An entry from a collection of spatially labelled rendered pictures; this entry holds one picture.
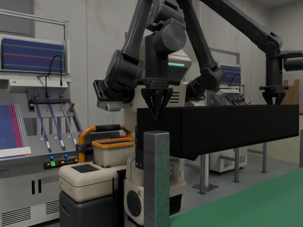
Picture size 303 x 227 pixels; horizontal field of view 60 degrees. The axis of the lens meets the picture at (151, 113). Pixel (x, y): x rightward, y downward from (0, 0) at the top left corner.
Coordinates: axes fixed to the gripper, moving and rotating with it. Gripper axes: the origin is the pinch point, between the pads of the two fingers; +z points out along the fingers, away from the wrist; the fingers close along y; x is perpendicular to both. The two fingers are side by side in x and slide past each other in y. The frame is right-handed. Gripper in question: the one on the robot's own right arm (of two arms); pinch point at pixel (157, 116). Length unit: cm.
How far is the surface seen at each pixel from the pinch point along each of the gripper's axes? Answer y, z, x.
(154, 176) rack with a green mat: -16.9, 7.3, -20.5
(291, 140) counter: 443, 65, 170
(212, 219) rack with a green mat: -6.2, 15.9, -22.6
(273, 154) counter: 444, 94, 203
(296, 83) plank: 875, -68, 351
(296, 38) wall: 904, -222, 369
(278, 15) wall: 902, -319, 430
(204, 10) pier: 507, -252, 428
